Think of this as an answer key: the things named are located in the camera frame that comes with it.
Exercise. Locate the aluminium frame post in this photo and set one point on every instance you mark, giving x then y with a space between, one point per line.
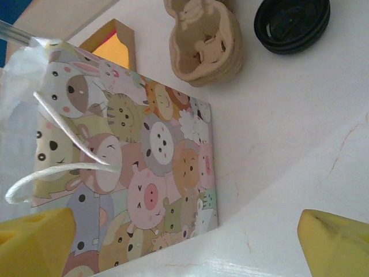
14 33

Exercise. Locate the brown cardboard napkin box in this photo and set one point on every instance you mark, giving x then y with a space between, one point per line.
128 37

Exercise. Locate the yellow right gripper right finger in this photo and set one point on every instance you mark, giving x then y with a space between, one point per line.
340 248

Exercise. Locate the red paper napkin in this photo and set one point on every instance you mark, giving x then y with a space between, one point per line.
112 31

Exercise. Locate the stack of black cup lids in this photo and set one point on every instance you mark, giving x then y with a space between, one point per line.
291 26

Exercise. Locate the animal print paper gift bag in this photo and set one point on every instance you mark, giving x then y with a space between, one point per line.
144 158

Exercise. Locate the yellow paper napkin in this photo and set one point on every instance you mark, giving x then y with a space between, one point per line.
112 52

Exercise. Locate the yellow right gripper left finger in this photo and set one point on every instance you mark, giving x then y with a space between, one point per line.
34 248

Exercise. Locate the stack of pulp cup carriers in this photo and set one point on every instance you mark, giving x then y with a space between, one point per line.
201 37

